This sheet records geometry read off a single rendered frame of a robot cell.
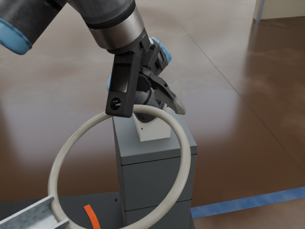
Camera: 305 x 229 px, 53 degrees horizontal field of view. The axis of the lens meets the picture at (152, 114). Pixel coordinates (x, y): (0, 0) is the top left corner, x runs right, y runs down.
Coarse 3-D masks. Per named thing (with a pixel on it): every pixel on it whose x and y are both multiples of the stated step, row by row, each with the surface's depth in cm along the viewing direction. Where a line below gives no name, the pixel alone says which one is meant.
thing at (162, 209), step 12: (144, 108) 109; (156, 108) 108; (96, 120) 114; (168, 120) 103; (84, 132) 114; (180, 132) 98; (72, 144) 111; (180, 144) 95; (60, 156) 108; (180, 168) 90; (48, 180) 103; (180, 180) 87; (48, 192) 99; (180, 192) 86; (168, 204) 84; (60, 216) 92; (156, 216) 83; (72, 228) 88; (84, 228) 88; (132, 228) 83; (144, 228) 83
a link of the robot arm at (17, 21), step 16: (0, 0) 52; (16, 0) 51; (32, 0) 51; (48, 0) 52; (0, 16) 51; (16, 16) 51; (32, 16) 52; (48, 16) 54; (0, 32) 52; (16, 32) 52; (32, 32) 54; (16, 48) 54
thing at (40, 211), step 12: (36, 204) 94; (48, 204) 96; (12, 216) 90; (24, 216) 93; (36, 216) 95; (48, 216) 95; (0, 228) 89; (12, 228) 92; (24, 228) 92; (36, 228) 92; (48, 228) 92; (60, 228) 88
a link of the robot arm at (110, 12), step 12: (84, 0) 45; (96, 0) 45; (108, 0) 45; (120, 0) 46; (132, 0) 49; (84, 12) 47; (96, 12) 46; (108, 12) 46; (120, 12) 47; (96, 24) 48; (108, 24) 48
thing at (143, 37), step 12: (144, 36) 58; (120, 48) 52; (132, 48) 53; (144, 48) 59; (156, 48) 59; (144, 60) 58; (156, 60) 62; (144, 72) 57; (156, 72) 62; (144, 84) 58
